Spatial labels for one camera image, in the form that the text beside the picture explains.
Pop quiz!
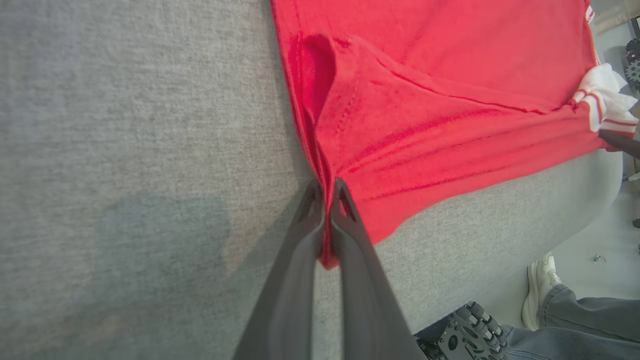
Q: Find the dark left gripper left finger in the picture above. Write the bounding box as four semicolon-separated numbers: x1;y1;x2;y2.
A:
232;179;325;360

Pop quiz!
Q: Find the black toothed wheel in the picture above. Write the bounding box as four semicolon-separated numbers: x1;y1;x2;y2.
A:
625;37;640;93

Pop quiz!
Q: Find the red Bulls basketball jersey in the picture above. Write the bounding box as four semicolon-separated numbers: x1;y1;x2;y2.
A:
270;0;640;271

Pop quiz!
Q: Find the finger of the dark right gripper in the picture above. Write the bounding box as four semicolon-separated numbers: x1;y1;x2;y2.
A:
598;130;640;161

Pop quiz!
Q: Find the white sneaker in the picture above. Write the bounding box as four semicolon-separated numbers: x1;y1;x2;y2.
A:
521;252;564;331

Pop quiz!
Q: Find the blue jeans leg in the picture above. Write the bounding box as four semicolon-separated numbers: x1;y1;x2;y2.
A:
500;283;640;360

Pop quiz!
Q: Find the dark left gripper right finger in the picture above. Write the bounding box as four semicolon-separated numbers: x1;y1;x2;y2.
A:
329;178;426;360

